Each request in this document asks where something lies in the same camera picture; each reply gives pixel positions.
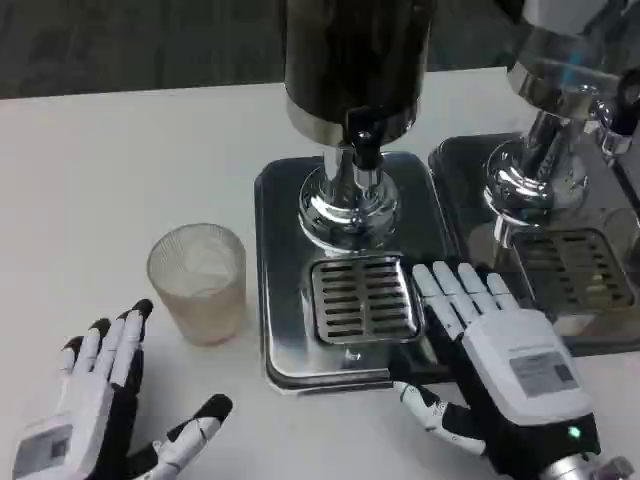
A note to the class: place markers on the steel drip tray base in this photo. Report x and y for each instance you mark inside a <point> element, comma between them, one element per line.
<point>280,260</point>
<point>465,200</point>

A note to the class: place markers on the black dispenser tap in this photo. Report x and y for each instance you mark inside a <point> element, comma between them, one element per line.
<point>365,135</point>

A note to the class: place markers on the dark tank drink dispenser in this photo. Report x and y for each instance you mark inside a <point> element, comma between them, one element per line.
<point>350,60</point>

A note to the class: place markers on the clear tank drink dispenser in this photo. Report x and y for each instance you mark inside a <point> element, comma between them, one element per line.
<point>555,75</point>

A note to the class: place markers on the right robot silver forearm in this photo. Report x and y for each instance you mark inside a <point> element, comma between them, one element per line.
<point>590,467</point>

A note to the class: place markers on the clear ribbed glass cup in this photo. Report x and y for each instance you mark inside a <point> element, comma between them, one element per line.
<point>200,295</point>

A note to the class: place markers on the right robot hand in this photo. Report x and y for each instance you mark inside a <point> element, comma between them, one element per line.
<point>520,360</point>

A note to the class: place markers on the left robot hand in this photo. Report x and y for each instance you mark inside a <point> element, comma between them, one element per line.
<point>92,395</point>

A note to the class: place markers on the steel slotted drip grid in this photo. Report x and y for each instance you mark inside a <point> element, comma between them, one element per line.
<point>362,300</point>
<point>570,270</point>

